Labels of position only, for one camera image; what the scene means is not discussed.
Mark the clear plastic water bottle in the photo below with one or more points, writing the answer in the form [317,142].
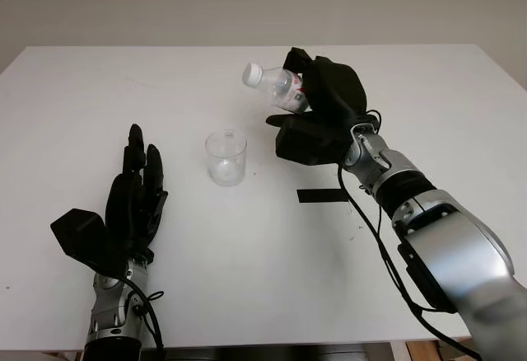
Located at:
[280,87]

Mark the black tape strip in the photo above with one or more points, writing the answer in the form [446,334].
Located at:
[321,196]

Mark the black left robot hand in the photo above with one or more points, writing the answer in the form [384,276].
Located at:
[127,208]

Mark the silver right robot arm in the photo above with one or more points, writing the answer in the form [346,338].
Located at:
[465,254]

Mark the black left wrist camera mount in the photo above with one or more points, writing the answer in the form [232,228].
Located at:
[80,233]

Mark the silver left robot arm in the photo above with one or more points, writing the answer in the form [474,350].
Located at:
[109,307]

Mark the clear glass cup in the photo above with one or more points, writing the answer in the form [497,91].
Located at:
[226,159]

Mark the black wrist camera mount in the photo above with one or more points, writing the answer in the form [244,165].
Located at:
[309,142]
[80,233]

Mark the white table leg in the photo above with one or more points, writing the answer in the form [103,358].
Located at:
[397,346]

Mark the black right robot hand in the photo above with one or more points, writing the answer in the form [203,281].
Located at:
[333,89]

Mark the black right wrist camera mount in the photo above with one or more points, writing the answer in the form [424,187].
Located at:
[309,142]

